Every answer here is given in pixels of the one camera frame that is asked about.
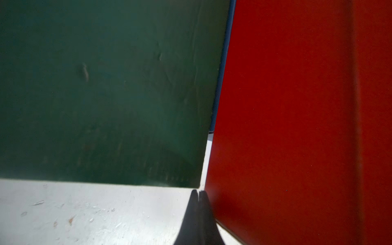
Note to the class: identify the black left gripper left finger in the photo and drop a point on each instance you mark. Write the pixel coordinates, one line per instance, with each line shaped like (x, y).
(189, 230)

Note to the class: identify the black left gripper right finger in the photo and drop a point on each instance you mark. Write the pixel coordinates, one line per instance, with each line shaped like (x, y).
(209, 233)

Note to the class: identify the red shoebox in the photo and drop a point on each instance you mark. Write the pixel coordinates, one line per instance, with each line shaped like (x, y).
(302, 149)

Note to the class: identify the green shoebox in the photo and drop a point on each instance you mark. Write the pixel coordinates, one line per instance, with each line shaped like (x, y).
(117, 92)

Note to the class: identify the blue shoebox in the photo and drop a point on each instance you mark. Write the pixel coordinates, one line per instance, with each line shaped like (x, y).
(223, 60)

